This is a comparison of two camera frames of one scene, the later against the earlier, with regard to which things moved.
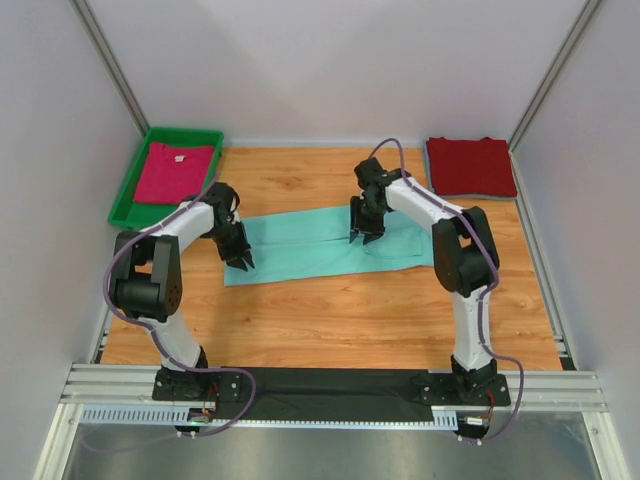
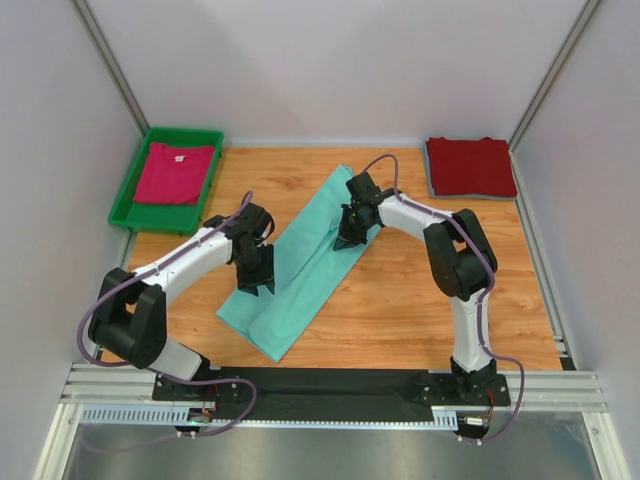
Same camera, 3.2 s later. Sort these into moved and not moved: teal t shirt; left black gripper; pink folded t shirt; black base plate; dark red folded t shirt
Moved: teal t shirt; left black gripper
Not moved: pink folded t shirt; black base plate; dark red folded t shirt
